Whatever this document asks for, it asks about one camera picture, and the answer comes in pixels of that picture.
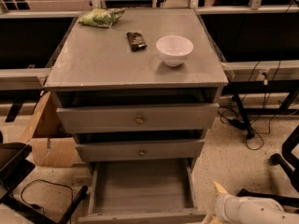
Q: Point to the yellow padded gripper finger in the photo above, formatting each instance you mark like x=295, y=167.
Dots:
x=219, y=188

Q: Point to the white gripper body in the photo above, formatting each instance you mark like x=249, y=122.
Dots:
x=230, y=206

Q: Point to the grey bottom drawer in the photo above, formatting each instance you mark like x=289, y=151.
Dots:
x=143, y=192

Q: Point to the grey drawer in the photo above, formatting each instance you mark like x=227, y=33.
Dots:
x=137, y=118
x=140, y=150
x=143, y=192

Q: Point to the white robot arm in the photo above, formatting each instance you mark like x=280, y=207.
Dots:
x=256, y=210

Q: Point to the grey top drawer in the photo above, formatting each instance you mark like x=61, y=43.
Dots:
x=137, y=118

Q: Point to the grey wooden drawer cabinet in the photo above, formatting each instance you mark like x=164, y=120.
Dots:
x=97, y=67

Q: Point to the grey middle drawer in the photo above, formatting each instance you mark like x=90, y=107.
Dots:
x=140, y=150

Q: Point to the black office chair right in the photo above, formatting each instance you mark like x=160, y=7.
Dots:
x=283, y=174

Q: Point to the black desk leg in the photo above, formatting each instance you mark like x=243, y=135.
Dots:
x=244, y=116

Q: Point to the white ceramic bowl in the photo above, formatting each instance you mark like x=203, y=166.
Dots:
x=174, y=50

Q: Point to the dark snack packet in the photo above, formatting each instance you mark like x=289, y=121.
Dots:
x=136, y=41

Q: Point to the brown cardboard box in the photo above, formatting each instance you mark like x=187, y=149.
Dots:
x=51, y=145

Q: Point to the green chip bag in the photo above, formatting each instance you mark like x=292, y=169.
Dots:
x=102, y=18

